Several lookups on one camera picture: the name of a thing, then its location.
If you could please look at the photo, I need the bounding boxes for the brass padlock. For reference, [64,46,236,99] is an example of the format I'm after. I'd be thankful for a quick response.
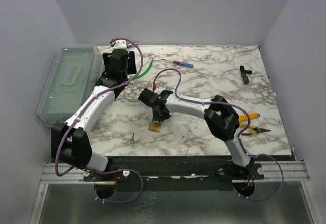
[148,119,162,133]

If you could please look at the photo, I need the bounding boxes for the green cable lock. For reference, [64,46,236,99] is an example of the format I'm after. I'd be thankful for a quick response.
[127,44,154,79]

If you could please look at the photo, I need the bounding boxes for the spare silver keys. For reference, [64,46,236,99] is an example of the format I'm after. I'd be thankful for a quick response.
[129,133,139,144]

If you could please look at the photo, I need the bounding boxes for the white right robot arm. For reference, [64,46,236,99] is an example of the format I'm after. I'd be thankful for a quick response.
[138,88,254,179]

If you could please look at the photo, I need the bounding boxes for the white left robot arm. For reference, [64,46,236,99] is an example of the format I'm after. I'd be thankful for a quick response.
[51,48,137,181]

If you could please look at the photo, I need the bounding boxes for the clear plastic storage box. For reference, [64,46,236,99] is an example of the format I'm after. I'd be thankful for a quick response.
[37,45,104,128]

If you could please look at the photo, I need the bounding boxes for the blue red small screwdriver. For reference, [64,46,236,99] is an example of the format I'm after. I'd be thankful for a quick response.
[173,61,194,69]

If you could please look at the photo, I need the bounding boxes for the yellow utility knife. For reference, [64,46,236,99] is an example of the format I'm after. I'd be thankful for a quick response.
[239,113,260,123]

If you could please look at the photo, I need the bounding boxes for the black T-shaped tool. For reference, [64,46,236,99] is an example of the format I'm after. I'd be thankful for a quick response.
[240,65,252,85]

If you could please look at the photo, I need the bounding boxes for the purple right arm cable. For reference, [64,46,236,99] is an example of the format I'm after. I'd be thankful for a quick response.
[152,68,285,201]

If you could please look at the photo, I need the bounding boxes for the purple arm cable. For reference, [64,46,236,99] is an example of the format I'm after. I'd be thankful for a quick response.
[55,37,144,205]
[152,68,285,201]

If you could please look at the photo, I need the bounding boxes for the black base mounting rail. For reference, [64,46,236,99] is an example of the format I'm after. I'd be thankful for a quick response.
[84,156,264,192]

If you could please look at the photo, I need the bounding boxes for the yellow handled pliers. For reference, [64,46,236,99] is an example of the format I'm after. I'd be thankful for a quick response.
[242,126,271,136]

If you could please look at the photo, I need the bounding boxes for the aluminium extrusion rail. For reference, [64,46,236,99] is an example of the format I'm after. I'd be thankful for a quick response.
[40,162,89,184]

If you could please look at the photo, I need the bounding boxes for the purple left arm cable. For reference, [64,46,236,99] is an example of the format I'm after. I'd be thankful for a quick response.
[55,37,144,205]

